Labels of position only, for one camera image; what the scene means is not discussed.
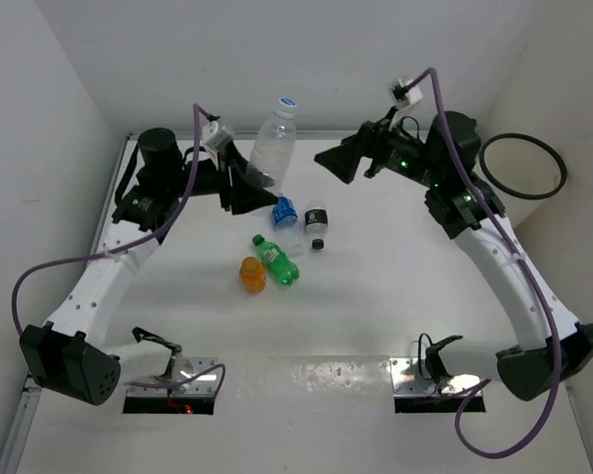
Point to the metal base plate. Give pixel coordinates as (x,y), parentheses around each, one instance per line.
(190,377)
(407,382)

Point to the white bin black rim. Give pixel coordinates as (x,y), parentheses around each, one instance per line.
(523,170)

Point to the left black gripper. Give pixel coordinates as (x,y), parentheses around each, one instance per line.
(239,197)

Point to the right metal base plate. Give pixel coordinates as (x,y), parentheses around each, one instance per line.
(407,382)

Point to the black-label small bottle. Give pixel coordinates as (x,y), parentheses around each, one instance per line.
(316,224)

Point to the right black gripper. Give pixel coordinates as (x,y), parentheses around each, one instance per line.
(343,159)

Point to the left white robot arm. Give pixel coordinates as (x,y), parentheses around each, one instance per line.
(67,354)

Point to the green plastic bottle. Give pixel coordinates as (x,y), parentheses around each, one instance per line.
(277,262)

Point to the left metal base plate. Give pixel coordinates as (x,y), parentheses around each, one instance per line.
(190,377)

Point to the clear plastic bottle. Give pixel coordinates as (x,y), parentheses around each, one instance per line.
(273,148)

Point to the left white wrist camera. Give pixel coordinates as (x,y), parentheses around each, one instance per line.
(216,135)

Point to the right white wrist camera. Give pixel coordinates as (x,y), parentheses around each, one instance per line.
(402,94)

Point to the orange juice bottle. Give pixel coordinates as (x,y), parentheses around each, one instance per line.
(252,275)

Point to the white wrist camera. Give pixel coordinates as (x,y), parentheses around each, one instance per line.
(402,94)
(216,135)

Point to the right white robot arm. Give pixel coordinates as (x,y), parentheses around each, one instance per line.
(552,344)

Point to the blue-label plastic bottle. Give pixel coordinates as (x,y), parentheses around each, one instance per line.
(287,227)

